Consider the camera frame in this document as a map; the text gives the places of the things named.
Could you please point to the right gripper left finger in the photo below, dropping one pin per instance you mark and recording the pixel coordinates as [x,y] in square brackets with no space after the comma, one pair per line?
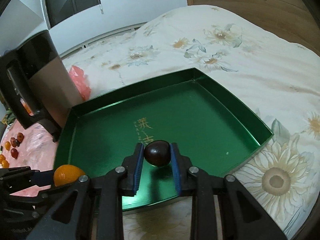
[71,215]

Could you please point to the floral bed quilt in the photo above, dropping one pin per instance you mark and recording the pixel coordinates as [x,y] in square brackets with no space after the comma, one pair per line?
[276,79]

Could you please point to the orange single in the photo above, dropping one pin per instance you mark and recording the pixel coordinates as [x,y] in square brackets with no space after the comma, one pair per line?
[7,145]

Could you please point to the red fruit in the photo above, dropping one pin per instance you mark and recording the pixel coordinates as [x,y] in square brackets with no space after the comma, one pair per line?
[12,139]
[20,137]
[14,153]

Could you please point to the green shallow box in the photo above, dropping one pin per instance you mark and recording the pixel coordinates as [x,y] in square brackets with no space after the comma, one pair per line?
[210,125]

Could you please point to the black and copper kettle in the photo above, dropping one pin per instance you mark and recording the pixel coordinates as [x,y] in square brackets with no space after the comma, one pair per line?
[29,57]

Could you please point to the pink plastic sheet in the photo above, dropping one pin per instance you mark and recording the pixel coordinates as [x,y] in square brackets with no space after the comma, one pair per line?
[37,142]

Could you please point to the orange oval dish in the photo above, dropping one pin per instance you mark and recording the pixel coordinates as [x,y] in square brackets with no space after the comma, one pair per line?
[26,107]

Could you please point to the dark plum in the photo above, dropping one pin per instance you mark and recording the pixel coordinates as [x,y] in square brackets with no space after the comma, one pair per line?
[17,142]
[158,153]

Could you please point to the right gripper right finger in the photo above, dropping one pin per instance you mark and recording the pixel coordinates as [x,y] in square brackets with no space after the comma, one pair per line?
[222,208]

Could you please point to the pile of green leaves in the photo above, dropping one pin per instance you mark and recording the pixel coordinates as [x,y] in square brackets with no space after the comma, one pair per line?
[9,118]

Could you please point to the wooden headboard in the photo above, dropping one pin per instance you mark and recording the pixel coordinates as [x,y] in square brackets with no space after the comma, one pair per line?
[288,19]

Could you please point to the orange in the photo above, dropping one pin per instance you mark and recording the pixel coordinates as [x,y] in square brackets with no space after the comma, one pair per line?
[4,163]
[2,157]
[66,174]

